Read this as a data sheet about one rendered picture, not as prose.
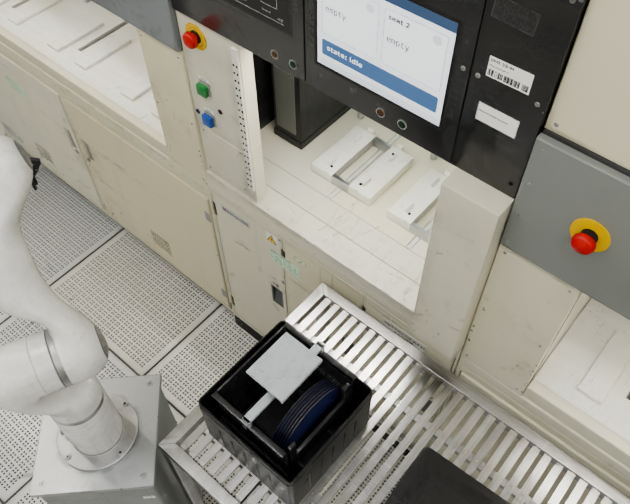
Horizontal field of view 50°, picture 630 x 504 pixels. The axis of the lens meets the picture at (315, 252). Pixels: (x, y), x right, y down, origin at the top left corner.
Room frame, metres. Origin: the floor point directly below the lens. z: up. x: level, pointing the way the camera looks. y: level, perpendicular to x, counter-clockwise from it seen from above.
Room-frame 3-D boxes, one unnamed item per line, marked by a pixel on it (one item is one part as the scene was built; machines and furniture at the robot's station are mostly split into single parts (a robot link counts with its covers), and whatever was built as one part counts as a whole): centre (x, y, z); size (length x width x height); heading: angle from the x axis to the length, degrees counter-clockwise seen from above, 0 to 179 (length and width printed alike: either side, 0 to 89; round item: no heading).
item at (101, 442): (0.61, 0.52, 0.85); 0.19 x 0.19 x 0.18
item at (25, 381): (0.60, 0.55, 1.07); 0.19 x 0.12 x 0.24; 114
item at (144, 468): (0.61, 0.52, 0.38); 0.28 x 0.28 x 0.76; 4
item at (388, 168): (1.35, -0.14, 0.89); 0.22 x 0.21 x 0.04; 139
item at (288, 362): (0.62, 0.07, 0.93); 0.24 x 0.20 x 0.32; 138
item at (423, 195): (1.17, -0.34, 0.89); 0.22 x 0.21 x 0.04; 139
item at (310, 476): (0.62, 0.07, 0.85); 0.28 x 0.28 x 0.17; 48
